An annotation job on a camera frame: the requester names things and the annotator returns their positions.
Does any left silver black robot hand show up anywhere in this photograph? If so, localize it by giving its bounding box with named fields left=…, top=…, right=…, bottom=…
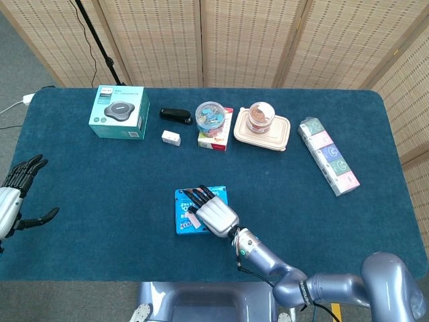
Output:
left=0, top=154, right=60, bottom=241

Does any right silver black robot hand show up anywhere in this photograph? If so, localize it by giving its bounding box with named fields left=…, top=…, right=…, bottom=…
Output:
left=182, top=184, right=241, bottom=238

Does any blue cookie box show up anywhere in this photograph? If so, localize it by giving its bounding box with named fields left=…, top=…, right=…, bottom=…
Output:
left=174, top=186, right=230, bottom=235

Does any small white box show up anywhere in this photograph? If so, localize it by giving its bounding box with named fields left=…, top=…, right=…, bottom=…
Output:
left=161, top=129, right=182, bottom=147

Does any teal speakerphone box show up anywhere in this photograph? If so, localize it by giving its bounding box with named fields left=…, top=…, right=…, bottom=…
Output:
left=88, top=85, right=151, bottom=140

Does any red and white carton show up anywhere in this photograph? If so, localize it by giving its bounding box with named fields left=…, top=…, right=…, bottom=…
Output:
left=197, top=107, right=235, bottom=152

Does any grey-blue robot torso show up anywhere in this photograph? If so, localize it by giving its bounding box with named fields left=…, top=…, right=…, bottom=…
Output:
left=129, top=281, right=292, bottom=322

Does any beige lidded food container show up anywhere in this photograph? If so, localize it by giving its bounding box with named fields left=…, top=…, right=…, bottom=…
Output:
left=233, top=107, right=292, bottom=153

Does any clear tub of binder clips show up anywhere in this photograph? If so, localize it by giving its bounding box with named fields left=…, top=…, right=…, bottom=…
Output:
left=195, top=101, right=229, bottom=135

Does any clear jar of brown snack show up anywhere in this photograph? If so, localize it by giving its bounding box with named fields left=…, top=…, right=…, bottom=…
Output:
left=246, top=101, right=276, bottom=134

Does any dark blue table cloth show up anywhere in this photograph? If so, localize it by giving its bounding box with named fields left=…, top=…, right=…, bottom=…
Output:
left=0, top=87, right=422, bottom=283

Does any black stapler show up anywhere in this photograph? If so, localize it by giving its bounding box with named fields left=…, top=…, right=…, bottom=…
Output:
left=159, top=107, right=194, bottom=126

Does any multicolour tissue pack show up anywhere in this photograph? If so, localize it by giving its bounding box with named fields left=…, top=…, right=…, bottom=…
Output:
left=298, top=116, right=361, bottom=197

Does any black tripod stand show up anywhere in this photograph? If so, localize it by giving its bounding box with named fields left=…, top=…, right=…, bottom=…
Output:
left=74, top=0, right=127, bottom=87

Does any white power cable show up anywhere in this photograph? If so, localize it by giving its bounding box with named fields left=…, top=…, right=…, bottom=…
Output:
left=0, top=100, right=25, bottom=115

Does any thin black cable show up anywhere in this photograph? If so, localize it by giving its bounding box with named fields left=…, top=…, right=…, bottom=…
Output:
left=69, top=0, right=99, bottom=87

